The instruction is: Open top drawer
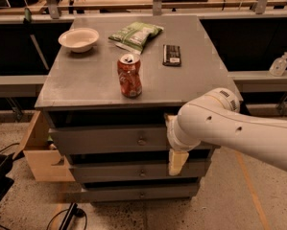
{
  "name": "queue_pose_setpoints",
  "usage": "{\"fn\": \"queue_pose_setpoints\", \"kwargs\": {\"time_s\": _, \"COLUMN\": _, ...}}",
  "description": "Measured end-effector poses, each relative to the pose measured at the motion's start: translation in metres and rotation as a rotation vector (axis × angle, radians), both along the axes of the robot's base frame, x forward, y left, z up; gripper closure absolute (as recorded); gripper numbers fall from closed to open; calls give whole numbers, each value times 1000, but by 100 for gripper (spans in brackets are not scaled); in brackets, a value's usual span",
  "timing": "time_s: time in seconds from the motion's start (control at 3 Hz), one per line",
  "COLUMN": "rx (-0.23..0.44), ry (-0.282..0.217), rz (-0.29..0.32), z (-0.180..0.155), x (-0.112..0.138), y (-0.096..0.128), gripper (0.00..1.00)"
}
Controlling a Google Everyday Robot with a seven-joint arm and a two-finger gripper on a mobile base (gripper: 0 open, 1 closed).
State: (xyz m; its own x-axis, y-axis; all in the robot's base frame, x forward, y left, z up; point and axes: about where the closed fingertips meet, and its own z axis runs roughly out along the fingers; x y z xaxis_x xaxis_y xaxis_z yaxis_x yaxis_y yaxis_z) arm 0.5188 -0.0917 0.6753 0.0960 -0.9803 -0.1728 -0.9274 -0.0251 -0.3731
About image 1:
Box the white bowl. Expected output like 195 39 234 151
59 28 99 53

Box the grey bottom drawer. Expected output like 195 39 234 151
65 181 201 204

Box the clear sanitizer bottle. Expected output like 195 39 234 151
269 52 287 77

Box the grey drawer cabinet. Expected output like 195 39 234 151
36 13 236 200

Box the grey drawer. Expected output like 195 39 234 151
65 181 201 204
48 122 221 155
70 159 211 183

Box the wooden box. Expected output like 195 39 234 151
12 111 74 182

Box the grey middle drawer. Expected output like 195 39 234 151
70 159 211 183

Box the red soda can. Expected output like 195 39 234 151
117 54 142 98

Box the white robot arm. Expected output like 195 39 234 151
165 88 287 175

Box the green chip bag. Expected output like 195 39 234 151
108 22 164 55

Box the black chocolate bar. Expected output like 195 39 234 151
163 44 181 67

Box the grey top drawer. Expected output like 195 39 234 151
48 122 221 155

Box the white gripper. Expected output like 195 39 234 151
164 113 201 176

